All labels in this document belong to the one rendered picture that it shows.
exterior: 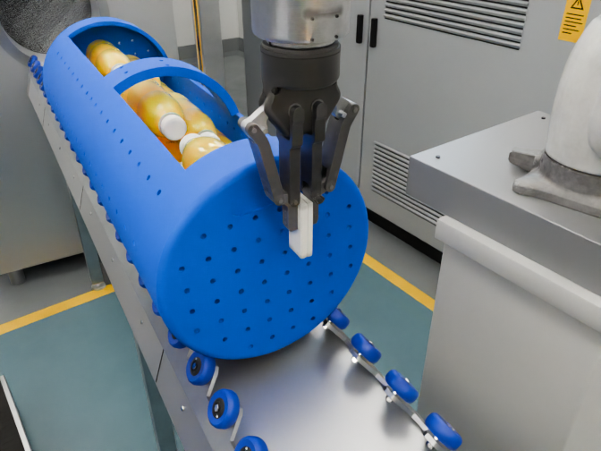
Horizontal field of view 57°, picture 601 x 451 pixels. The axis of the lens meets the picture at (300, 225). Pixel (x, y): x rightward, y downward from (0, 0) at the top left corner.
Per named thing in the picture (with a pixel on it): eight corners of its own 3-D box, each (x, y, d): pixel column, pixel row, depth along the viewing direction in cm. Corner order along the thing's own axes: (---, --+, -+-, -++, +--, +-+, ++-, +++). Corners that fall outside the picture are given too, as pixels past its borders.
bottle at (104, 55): (92, 74, 128) (111, 96, 114) (80, 44, 124) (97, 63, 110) (121, 64, 130) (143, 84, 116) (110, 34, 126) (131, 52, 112)
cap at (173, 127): (173, 108, 88) (178, 112, 87) (188, 126, 90) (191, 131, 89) (155, 123, 87) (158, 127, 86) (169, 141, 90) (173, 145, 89)
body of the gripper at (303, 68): (278, 53, 46) (280, 154, 51) (361, 40, 50) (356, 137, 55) (241, 35, 52) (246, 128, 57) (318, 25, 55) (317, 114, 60)
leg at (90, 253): (104, 281, 243) (73, 149, 210) (106, 288, 238) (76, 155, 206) (90, 285, 240) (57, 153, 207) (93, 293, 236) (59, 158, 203)
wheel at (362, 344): (358, 327, 75) (348, 337, 75) (360, 333, 71) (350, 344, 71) (382, 350, 75) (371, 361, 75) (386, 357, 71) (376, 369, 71)
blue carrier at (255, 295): (175, 119, 145) (151, 5, 129) (371, 310, 80) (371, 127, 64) (64, 149, 134) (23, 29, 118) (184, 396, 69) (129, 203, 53)
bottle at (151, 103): (143, 66, 101) (176, 96, 87) (165, 96, 105) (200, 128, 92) (113, 89, 100) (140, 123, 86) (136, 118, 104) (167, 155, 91)
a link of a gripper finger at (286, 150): (306, 106, 52) (293, 107, 52) (303, 208, 58) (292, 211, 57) (287, 94, 55) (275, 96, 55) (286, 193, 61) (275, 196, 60)
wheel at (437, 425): (428, 402, 63) (416, 415, 63) (450, 426, 59) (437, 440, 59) (450, 421, 65) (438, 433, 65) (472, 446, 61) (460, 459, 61)
